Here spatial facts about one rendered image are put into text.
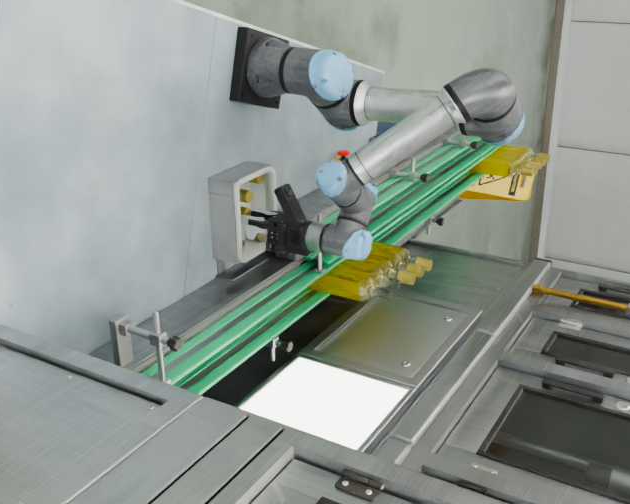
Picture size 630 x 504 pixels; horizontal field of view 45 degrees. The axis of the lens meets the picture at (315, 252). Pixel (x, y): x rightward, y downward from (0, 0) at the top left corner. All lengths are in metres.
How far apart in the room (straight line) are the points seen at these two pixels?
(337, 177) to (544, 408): 0.76
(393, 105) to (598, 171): 6.20
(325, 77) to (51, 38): 0.65
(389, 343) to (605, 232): 6.25
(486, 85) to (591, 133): 6.26
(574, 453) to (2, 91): 1.39
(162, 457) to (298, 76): 1.08
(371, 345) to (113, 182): 0.82
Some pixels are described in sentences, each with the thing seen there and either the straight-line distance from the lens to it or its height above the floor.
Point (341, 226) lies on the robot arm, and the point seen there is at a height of 1.10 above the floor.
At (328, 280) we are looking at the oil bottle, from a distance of 2.12.
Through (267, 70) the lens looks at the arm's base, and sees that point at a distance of 1.96.
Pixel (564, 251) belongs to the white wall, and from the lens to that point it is 8.39.
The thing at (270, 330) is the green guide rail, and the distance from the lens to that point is 1.96.
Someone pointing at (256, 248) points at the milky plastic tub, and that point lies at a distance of 2.04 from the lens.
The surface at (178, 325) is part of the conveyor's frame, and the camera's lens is 1.82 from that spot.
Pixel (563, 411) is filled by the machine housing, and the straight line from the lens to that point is 1.98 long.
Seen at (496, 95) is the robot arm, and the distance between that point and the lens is 1.75.
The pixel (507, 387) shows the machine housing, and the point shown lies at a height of 1.49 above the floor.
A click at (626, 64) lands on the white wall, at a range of 7.81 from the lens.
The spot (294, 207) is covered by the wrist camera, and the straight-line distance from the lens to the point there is 1.91.
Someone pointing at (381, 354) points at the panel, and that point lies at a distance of 2.04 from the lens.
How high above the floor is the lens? 1.93
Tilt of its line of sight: 28 degrees down
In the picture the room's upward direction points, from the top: 103 degrees clockwise
